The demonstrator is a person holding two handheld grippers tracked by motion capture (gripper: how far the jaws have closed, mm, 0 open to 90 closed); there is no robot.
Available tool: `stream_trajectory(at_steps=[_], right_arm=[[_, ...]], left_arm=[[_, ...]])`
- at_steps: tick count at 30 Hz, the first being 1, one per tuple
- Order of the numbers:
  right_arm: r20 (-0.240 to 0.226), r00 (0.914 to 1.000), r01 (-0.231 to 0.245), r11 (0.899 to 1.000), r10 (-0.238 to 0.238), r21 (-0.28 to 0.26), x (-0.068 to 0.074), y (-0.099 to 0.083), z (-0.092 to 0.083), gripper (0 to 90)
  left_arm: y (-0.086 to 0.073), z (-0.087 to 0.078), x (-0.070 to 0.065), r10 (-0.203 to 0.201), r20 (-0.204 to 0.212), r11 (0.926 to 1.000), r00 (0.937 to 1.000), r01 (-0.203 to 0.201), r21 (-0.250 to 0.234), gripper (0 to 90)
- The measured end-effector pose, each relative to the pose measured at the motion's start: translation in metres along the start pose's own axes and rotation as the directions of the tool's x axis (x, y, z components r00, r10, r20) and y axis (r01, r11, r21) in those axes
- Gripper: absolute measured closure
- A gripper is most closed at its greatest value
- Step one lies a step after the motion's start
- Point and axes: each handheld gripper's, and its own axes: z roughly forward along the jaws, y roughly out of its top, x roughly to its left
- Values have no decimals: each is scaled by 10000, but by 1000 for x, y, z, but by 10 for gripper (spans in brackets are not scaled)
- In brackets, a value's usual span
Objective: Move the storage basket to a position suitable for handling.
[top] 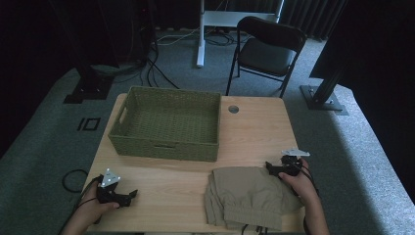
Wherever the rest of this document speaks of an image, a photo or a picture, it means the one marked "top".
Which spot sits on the white metal desk frame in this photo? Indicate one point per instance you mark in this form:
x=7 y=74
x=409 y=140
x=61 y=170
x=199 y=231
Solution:
x=204 y=19

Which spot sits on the person's right hand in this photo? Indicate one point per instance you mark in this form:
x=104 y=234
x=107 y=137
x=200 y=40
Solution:
x=298 y=186

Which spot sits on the khaki pants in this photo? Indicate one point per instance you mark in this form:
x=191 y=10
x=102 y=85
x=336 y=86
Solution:
x=251 y=196

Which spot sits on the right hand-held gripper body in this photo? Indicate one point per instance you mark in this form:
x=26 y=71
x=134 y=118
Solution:
x=291 y=163

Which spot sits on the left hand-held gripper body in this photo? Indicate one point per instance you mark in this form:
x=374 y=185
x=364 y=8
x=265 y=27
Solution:
x=109 y=191

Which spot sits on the black folding chair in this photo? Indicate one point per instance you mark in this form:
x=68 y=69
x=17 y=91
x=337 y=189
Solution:
x=267 y=54

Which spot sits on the round grey table grommet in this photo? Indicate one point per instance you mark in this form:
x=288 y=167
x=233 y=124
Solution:
x=233 y=109

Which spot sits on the dark equipment rack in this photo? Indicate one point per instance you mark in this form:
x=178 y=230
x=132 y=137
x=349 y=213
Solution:
x=130 y=29

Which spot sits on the person's left hand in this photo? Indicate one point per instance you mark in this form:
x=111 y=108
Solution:
x=96 y=209

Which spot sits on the dark grey curtain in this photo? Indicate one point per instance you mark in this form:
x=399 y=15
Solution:
x=313 y=16

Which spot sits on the black metal stand with base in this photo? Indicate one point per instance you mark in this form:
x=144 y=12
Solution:
x=323 y=98
x=88 y=86

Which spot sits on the green woven basket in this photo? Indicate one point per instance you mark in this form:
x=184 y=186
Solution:
x=169 y=127

